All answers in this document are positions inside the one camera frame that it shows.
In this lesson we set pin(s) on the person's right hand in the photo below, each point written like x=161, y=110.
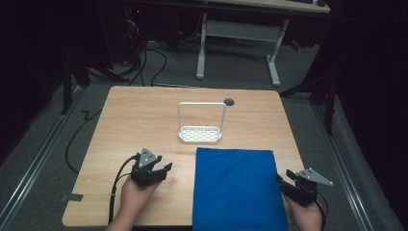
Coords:
x=304, y=216

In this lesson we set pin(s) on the blue cloth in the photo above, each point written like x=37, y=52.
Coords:
x=237, y=189

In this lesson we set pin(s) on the black round table grommet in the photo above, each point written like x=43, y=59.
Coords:
x=229, y=102

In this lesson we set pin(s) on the white-framed wooden desk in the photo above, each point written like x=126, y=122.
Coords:
x=240, y=30

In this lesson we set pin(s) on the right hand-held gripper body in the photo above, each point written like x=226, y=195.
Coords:
x=308, y=187

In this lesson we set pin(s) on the metal floor rail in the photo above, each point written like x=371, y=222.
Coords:
x=344, y=166
x=35, y=160

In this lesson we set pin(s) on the grey tape patch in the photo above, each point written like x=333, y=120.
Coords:
x=72, y=197

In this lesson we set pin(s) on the black computer mouse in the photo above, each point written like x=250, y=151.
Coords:
x=321, y=3

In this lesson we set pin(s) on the person's left hand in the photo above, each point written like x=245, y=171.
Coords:
x=134, y=197

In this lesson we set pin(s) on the black keyboard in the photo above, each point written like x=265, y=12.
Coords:
x=300, y=1

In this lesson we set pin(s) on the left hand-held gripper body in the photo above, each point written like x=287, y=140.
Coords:
x=145, y=174

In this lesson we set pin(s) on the black metal stand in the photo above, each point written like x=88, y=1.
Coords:
x=78, y=77
x=320, y=93

